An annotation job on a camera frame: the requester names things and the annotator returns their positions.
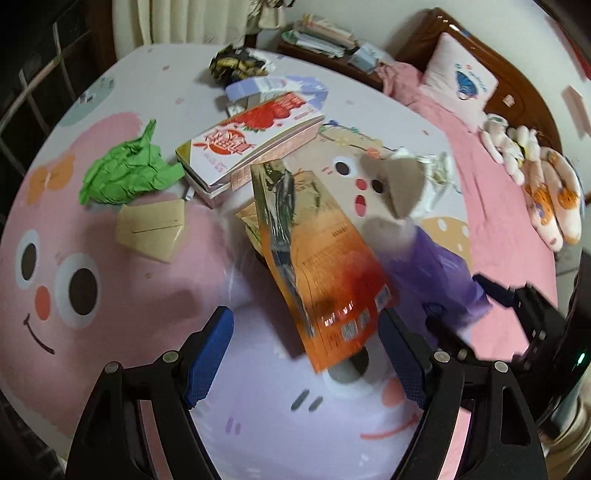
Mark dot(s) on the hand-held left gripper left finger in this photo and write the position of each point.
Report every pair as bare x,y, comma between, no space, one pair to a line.
207,360

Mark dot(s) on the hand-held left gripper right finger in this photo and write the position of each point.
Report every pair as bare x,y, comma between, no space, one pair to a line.
406,360

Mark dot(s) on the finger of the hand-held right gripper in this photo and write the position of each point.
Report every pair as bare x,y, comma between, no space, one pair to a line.
457,344
508,300

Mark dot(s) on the purple plastic bag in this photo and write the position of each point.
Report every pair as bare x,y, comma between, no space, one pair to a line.
429,267

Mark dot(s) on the orange snack packet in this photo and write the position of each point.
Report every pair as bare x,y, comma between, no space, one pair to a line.
323,258

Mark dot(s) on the purple white carton box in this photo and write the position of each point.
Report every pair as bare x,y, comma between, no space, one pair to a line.
272,85

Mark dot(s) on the black gold foil wrapper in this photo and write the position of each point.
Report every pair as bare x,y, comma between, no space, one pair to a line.
231,62

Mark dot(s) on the pink bed sheet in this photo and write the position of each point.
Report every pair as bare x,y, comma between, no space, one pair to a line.
498,221

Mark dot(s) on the cartoon monster tablecloth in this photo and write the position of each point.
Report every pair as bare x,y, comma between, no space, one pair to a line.
115,323

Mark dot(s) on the plush toy with bolster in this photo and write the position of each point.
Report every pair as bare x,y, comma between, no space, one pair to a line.
554,203

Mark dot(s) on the tan folded paper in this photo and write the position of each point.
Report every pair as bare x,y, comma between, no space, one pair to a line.
147,226

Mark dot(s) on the white yellow plush toy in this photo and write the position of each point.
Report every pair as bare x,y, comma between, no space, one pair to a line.
524,141

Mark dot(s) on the white pink plush rabbit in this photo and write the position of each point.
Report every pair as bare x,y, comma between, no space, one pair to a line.
496,138

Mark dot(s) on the green crumpled paper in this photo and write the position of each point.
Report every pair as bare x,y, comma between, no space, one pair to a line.
124,170

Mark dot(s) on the pink pillow blue print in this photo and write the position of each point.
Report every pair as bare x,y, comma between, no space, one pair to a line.
443,83

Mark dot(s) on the strawberry print box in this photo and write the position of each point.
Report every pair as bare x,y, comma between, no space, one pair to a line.
249,134

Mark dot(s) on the carved wooden headboard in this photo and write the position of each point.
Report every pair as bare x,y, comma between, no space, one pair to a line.
508,60

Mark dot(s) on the light blue tissue box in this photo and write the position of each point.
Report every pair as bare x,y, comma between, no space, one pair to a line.
367,57

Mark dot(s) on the wooden nightstand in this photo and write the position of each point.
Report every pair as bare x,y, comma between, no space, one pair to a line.
323,62

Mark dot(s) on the stack of books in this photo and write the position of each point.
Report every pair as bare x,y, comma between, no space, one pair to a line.
318,34

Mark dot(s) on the metal window grille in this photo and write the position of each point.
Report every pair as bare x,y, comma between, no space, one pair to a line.
37,69

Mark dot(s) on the cream curtain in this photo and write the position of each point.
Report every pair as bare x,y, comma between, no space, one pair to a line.
175,21

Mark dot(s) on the white handbag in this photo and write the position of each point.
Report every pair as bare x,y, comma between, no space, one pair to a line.
268,16

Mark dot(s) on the pink wall strip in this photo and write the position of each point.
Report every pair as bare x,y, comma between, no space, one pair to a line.
574,98

